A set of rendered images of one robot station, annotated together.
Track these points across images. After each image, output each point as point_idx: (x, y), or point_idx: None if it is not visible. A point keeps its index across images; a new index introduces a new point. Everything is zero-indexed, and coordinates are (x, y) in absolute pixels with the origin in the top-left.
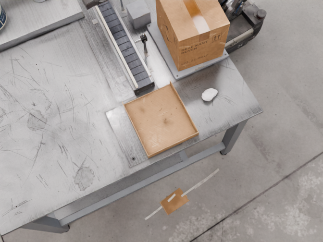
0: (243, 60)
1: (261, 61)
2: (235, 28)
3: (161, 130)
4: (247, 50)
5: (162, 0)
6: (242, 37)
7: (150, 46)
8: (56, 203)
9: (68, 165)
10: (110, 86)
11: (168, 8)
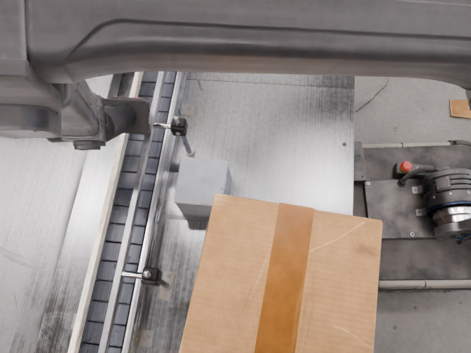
0: (429, 314)
1: (464, 338)
2: (444, 261)
3: None
4: (448, 298)
5: (212, 243)
6: (447, 286)
7: (186, 277)
8: None
9: None
10: (42, 323)
11: (209, 281)
